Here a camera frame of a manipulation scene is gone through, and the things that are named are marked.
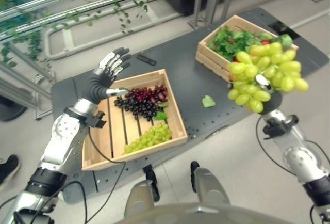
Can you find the dark purple grape bunch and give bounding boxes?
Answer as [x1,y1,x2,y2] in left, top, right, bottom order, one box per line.
[113,96,165,122]

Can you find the robot torso and legs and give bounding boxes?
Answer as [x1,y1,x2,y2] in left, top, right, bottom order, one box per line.
[113,161,294,224]

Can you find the green pepper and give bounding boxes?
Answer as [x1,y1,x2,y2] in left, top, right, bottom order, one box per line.
[270,34,293,50]

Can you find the leafy green vegetables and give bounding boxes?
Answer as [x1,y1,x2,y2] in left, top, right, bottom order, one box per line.
[207,25,261,61]

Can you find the person's black shoe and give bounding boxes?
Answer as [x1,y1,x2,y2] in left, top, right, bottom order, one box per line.
[0,154,21,186]

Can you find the wooden crate with vegetables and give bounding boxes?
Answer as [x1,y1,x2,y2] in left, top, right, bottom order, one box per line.
[195,14,299,83]

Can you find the hanging green vine plant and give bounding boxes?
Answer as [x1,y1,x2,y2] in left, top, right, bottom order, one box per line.
[0,0,215,69]

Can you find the black rectangular remote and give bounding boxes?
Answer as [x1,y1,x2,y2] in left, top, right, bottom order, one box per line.
[136,53,157,66]

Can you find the large green grape bunch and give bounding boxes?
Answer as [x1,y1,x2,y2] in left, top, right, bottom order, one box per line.
[226,41,309,114]

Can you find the wooden crate with slatted bottom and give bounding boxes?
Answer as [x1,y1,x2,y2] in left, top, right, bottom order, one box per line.
[81,69,189,171]

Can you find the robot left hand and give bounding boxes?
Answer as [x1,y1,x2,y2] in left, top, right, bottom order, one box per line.
[86,47,132,104]

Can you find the loose green leaf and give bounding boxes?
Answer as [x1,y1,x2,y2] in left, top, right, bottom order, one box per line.
[201,95,216,108]

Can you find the red grape bunch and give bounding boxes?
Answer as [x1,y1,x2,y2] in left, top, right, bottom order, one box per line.
[124,84,169,104]

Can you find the dark grey table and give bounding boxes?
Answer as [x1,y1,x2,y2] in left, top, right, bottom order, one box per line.
[49,7,330,205]

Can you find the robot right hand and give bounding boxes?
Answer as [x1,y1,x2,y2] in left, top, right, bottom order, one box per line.
[251,74,284,116]

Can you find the small green grape bunch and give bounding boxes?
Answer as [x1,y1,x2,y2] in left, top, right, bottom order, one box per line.
[121,122,173,156]

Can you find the black label plate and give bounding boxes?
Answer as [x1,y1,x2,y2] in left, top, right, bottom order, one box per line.
[268,20,301,39]

